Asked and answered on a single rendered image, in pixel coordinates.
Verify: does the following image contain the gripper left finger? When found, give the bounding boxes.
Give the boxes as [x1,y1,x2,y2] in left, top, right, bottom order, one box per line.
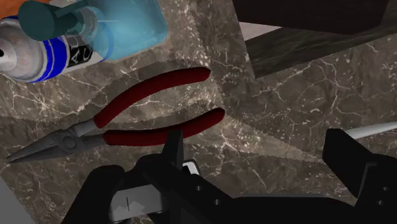
[62,129,233,224]

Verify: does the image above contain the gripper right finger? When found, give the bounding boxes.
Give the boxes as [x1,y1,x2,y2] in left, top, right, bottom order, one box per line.
[321,128,397,208]

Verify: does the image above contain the white knife blade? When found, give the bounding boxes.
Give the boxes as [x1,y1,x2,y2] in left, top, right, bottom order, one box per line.
[344,121,397,140]

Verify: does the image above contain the dark wooden robot stand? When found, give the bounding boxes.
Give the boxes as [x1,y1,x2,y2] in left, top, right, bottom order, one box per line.
[232,0,397,79]

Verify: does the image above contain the clear blue spray bottle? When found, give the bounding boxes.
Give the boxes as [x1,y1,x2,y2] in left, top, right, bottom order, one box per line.
[18,0,169,61]

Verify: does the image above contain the white canister with blue bands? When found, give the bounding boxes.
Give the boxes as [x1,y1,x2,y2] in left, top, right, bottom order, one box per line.
[0,15,106,83]

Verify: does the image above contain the red-handled needle-nose pliers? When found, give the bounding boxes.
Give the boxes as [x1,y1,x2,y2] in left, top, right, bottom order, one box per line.
[6,67,226,164]

